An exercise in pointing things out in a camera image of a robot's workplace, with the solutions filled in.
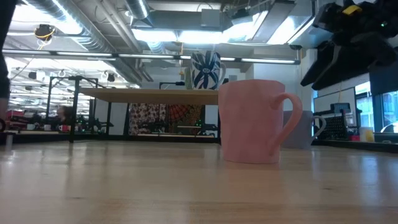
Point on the white red dotted cloth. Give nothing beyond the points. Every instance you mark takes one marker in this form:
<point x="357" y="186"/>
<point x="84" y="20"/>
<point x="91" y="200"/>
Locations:
<point x="143" y="116"/>

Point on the long ceiling light bar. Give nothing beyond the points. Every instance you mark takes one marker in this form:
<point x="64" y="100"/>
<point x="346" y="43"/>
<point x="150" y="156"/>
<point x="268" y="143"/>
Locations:
<point x="93" y="54"/>

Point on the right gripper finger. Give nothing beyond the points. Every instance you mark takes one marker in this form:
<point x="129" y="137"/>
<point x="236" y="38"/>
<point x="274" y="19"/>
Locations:
<point x="345" y="70"/>
<point x="321" y="62"/>

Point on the black pegboard rack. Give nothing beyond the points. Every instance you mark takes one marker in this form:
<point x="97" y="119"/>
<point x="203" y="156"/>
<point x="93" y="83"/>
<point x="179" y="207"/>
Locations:
<point x="334" y="126"/>

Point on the black background frame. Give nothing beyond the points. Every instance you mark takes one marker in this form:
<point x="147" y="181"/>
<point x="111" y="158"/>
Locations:
<point x="49" y="102"/>

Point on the orange mandala cloth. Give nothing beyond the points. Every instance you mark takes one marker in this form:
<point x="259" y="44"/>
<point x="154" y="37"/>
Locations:
<point x="183" y="113"/>

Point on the lavender mug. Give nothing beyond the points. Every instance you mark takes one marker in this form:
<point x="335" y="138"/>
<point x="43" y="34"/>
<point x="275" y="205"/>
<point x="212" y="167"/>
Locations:
<point x="298" y="130"/>

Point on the white blue floral mug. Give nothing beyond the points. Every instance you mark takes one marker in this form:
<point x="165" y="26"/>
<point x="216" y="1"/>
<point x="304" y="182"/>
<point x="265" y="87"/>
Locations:
<point x="205" y="71"/>

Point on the silver round ventilation duct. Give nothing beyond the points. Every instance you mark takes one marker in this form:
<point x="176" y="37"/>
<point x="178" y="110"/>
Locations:
<point x="93" y="34"/>

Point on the yellow container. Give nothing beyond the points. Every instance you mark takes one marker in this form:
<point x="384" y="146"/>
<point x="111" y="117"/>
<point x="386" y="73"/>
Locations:
<point x="369" y="135"/>

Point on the wooden shelf black legs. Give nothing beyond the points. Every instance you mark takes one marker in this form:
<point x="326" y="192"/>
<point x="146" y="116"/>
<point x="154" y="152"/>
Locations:
<point x="149" y="95"/>

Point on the seated person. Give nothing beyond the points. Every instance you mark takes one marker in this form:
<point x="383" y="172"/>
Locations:
<point x="65" y="113"/>

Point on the pink mug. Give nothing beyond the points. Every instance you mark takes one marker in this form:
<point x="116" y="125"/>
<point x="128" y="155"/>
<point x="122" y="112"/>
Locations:
<point x="248" y="124"/>

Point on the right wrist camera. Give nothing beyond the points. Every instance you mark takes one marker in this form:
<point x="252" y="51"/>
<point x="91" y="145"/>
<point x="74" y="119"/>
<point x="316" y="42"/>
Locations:
<point x="325" y="17"/>

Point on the whiteboard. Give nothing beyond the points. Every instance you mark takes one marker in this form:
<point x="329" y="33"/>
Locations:
<point x="329" y="99"/>

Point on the grey rectangular air duct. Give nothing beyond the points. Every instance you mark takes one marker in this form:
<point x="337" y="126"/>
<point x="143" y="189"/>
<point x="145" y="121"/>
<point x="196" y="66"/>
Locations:
<point x="273" y="21"/>

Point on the red storage box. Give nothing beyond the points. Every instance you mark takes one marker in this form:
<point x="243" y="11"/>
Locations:
<point x="15" y="115"/>

